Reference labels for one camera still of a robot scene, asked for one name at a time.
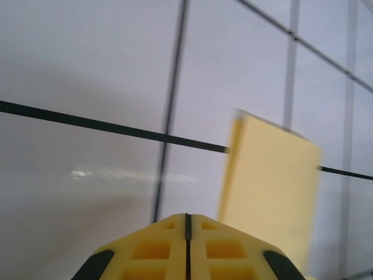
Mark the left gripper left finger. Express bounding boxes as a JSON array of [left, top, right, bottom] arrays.
[[72, 213, 188, 280]]

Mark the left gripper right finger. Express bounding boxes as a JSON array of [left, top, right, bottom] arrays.
[[187, 213, 307, 280]]

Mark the yellow cloth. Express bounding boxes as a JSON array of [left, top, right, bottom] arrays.
[[217, 107, 324, 279]]

